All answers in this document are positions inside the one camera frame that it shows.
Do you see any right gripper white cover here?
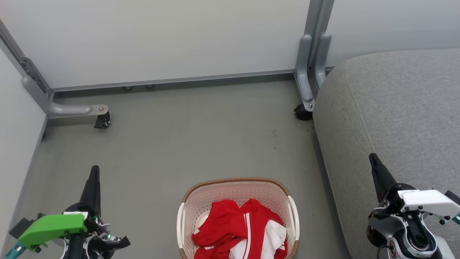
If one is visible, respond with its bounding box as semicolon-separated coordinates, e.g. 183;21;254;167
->
369;153;460;218

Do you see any black caster wheel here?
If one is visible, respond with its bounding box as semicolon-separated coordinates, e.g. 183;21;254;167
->
294;104;313;121
94;112;111;129

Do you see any black cable teal connector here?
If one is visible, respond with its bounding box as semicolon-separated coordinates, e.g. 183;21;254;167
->
4;242;26;259

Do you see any grey fabric sofa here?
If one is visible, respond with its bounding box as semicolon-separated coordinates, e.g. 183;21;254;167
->
312;49;460;259

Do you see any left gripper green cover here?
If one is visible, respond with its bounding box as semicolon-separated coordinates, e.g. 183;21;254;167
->
9;165;108;252

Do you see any red and white garment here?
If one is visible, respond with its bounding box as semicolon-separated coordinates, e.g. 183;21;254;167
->
192;199;288;259

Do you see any cream perforated laundry basket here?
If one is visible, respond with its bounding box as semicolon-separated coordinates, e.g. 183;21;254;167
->
176;177;300;259

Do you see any grey partition bottom rail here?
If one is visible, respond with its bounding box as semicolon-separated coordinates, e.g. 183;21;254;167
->
50;67;335;92

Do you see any grey partition foot double post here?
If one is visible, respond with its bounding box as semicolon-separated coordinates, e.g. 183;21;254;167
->
294;0;335;112

